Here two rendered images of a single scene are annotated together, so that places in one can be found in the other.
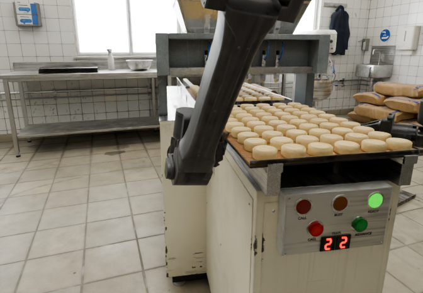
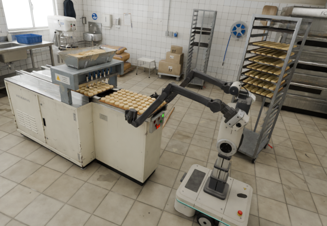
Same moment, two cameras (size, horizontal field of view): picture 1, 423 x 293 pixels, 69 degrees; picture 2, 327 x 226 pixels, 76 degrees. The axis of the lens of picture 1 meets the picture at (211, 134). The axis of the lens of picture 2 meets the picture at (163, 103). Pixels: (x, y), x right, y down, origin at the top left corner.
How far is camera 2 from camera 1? 144 cm
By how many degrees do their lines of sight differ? 51
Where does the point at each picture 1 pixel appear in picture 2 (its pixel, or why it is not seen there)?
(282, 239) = (151, 130)
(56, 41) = not seen: outside the picture
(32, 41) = not seen: outside the picture
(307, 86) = (115, 78)
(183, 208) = (86, 138)
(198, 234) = (91, 145)
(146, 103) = not seen: outside the picture
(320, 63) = (121, 71)
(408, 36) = (107, 19)
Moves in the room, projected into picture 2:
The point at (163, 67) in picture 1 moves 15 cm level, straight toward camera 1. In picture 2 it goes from (77, 86) to (88, 90)
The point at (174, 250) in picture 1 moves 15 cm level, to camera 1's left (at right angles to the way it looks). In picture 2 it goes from (84, 155) to (71, 162)
